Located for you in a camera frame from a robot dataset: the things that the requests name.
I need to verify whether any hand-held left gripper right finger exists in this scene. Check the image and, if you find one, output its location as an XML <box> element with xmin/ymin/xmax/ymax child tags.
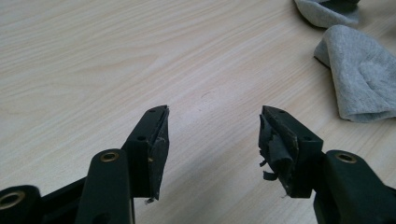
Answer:
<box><xmin>258</xmin><ymin>105</ymin><xmax>396</xmax><ymax>224</ymax></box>

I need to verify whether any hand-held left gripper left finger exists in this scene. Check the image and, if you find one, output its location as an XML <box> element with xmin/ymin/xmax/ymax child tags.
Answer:
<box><xmin>74</xmin><ymin>105</ymin><xmax>171</xmax><ymax>224</ymax></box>

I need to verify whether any grey sock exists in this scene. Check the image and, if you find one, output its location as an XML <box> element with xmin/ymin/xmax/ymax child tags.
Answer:
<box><xmin>293</xmin><ymin>0</ymin><xmax>361</xmax><ymax>29</ymax></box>
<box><xmin>313</xmin><ymin>24</ymin><xmax>396</xmax><ymax>123</ymax></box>

